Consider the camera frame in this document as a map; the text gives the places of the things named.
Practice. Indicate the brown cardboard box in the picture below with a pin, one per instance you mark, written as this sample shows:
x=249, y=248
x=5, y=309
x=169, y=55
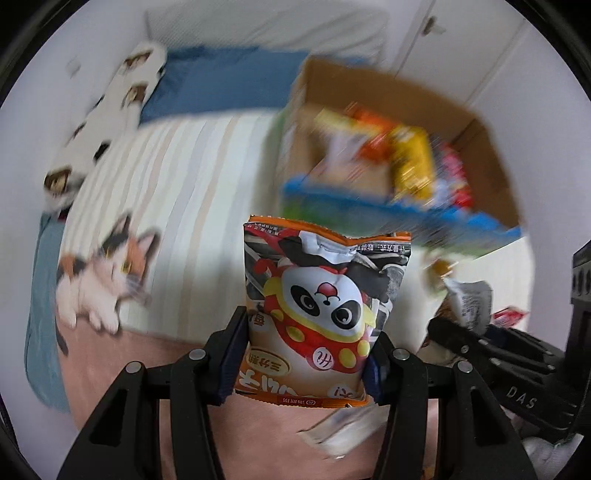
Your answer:
x=370, y=208

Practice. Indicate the yellow chocolate snack bag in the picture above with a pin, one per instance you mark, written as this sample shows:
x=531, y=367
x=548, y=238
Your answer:
x=413, y=166

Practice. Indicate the white snack packet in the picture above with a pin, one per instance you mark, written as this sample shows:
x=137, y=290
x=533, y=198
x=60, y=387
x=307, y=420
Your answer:
x=466, y=304

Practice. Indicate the red snack bag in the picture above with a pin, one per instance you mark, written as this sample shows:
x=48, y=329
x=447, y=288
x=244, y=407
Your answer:
x=451, y=172

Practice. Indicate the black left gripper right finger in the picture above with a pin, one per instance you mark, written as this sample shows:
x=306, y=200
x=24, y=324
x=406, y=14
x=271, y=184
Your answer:
x=476, y=439

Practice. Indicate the striped cat print blanket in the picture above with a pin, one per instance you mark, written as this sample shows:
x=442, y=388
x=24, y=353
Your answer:
x=195, y=180

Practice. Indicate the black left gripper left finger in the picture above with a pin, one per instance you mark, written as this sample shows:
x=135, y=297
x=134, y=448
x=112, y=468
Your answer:
x=121, y=438

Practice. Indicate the white door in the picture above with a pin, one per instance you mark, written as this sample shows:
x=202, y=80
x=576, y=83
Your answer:
x=458, y=63

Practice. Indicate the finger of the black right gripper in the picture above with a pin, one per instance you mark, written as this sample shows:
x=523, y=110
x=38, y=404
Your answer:
x=512, y=362

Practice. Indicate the orange panda snack bag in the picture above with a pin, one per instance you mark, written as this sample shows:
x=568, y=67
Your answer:
x=317, y=303

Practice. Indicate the white padded headboard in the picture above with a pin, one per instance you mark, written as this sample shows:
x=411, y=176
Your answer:
x=336, y=28

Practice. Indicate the white wall socket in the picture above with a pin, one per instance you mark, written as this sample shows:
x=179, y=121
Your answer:
x=73, y=67

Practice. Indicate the white bear print pillow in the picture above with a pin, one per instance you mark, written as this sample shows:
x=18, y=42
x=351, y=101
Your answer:
x=116, y=113

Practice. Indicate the small red wrapper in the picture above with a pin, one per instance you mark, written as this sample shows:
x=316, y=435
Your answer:
x=508, y=317

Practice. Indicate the blue pillow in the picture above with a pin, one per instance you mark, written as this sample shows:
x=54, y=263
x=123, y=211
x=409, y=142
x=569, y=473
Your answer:
x=206, y=79

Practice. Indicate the pale yellow cracker bag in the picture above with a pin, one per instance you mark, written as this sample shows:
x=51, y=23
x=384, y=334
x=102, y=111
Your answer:
x=340, y=141

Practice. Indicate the silver door handle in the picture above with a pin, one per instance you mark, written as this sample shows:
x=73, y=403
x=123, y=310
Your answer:
x=431, y=26

